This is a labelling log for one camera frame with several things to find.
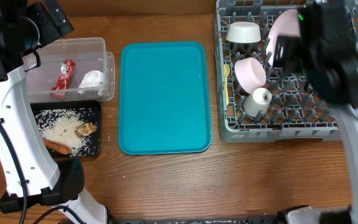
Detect large pink plate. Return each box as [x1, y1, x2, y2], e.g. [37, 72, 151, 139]
[266, 9, 300, 65]

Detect small pink plate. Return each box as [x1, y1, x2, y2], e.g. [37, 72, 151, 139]
[234, 57, 266, 94]

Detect pale green bowl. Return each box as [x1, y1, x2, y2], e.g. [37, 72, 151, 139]
[226, 22, 261, 44]

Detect white plastic cup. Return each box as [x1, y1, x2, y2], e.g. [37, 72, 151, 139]
[244, 88, 272, 117]

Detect red snack wrapper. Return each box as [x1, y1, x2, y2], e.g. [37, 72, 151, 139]
[51, 59, 76, 99]

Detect yellow plastic spoon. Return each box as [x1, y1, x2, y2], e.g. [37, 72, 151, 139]
[223, 63, 231, 106]

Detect beige rice grains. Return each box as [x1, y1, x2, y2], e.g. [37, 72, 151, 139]
[35, 109, 91, 157]

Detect brown food scraps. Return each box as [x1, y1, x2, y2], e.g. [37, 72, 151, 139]
[75, 123, 97, 138]

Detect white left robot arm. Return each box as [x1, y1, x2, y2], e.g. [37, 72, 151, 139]
[0, 0, 115, 223]

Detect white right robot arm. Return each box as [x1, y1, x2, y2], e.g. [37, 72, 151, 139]
[273, 1, 358, 223]

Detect grey dishwasher rack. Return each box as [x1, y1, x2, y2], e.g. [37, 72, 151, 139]
[214, 0, 341, 143]

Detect black waste tray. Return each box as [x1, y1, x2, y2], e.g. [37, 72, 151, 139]
[31, 101, 102, 158]

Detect clear plastic bin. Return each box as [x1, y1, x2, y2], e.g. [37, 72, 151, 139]
[23, 37, 115, 103]

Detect crumpled white tissue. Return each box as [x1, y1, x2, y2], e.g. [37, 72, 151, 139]
[79, 70, 104, 88]

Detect teal plastic tray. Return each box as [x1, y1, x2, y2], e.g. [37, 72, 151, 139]
[118, 41, 212, 155]

